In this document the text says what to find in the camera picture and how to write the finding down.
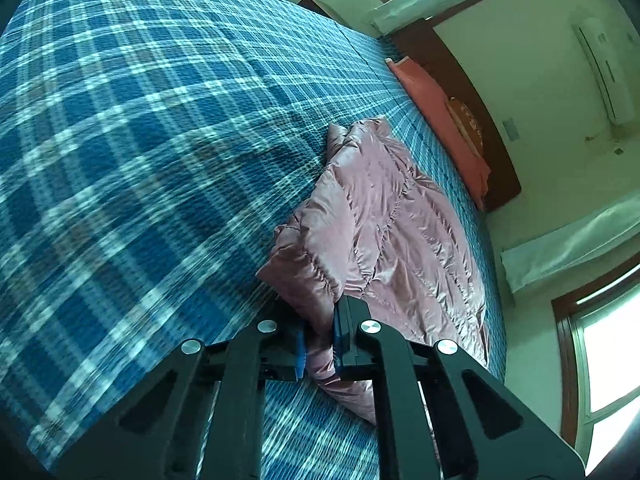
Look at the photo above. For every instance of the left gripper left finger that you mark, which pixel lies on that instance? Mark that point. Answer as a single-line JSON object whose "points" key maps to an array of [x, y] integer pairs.
{"points": [[196, 415]]}

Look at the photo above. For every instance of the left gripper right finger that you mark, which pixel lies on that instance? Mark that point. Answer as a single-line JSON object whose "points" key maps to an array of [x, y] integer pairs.
{"points": [[440, 414]]}

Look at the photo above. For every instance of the pink quilted down jacket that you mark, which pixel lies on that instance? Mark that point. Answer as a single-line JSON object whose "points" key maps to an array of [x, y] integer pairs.
{"points": [[376, 228]]}

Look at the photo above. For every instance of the light green curtain by window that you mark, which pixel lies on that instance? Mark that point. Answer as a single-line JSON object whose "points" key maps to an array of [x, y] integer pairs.
{"points": [[572, 245]]}

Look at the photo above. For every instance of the orange pillow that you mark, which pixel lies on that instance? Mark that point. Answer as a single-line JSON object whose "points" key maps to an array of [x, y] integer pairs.
{"points": [[455, 126]]}

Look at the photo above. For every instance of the blue plaid bed sheet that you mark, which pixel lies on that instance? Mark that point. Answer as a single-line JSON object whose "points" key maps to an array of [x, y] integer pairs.
{"points": [[148, 150]]}

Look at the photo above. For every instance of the dark wooden headboard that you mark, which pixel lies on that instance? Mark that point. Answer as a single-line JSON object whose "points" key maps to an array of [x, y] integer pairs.
{"points": [[421, 43]]}

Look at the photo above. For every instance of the wall socket plate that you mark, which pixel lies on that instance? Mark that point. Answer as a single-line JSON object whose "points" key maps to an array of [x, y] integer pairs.
{"points": [[511, 129]]}

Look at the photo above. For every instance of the white wall air conditioner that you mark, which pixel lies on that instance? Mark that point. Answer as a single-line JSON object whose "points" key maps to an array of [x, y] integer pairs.
{"points": [[607, 70]]}

